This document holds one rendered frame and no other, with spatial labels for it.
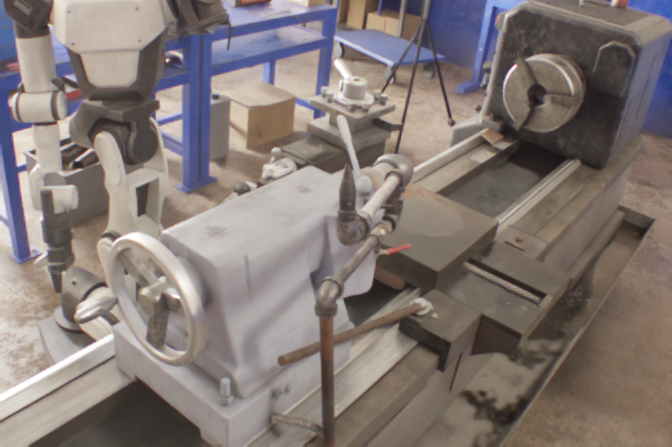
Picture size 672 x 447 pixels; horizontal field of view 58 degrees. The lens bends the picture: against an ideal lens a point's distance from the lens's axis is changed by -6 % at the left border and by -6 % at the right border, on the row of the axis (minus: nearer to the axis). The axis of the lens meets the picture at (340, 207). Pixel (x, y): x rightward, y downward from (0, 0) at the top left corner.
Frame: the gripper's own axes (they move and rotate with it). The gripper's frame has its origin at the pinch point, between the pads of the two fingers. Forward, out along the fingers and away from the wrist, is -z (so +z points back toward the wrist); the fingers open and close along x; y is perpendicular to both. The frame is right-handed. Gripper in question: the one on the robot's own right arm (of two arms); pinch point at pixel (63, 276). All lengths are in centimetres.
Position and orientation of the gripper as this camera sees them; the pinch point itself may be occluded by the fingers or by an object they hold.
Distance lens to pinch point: 195.9
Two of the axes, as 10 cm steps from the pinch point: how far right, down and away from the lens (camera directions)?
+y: 9.9, -0.3, 1.0
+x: 1.0, 2.6, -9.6
